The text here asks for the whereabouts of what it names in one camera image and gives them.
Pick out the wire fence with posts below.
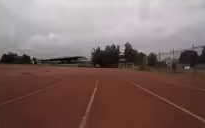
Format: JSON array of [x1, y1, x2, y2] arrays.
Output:
[[146, 43, 205, 74]]

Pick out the grass strip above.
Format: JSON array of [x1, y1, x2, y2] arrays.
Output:
[[136, 67, 205, 80]]

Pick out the red running track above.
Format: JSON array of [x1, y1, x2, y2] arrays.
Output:
[[0, 64, 205, 128]]

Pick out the group of dark trees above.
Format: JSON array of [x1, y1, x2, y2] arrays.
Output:
[[90, 42, 159, 68]]

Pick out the grandstand with flat roof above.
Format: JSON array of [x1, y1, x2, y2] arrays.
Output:
[[38, 55, 91, 66]]

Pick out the low dark trees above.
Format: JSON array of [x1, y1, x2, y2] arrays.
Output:
[[0, 51, 38, 65]]

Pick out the small building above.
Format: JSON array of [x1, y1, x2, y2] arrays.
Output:
[[117, 57, 136, 69]]

